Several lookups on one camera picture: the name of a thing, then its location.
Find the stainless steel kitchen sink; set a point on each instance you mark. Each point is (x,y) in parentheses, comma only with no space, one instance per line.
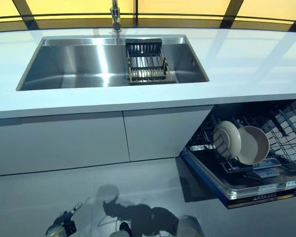
(76,64)

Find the black robot left foot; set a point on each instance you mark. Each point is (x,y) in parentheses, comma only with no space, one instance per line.
(125,227)

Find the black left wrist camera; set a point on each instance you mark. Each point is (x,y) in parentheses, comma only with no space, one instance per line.
(70,225)

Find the beige dinner plate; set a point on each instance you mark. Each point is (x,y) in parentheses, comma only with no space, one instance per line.
(234,134)

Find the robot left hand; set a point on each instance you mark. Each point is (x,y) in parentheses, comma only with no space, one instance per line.
(67,214)

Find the deep beige plate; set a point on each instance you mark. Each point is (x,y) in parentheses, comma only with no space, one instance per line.
(252,145)

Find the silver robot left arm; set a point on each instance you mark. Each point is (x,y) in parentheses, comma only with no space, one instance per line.
(54,229)

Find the dark window frame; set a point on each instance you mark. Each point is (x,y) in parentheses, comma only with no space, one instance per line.
(25,14)

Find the chrome pull-down faucet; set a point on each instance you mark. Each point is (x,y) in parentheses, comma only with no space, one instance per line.
(115,12)

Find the white cabinet door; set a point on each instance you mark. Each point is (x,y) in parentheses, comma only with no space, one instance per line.
(5,148)
(162,133)
(76,140)

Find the open dishwasher door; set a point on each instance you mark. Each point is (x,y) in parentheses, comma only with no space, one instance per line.
(212,177)

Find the small beige plate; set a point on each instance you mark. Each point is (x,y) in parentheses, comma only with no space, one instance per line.
(220,143)

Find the black dish drying rack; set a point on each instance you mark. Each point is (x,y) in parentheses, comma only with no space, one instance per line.
(148,64)

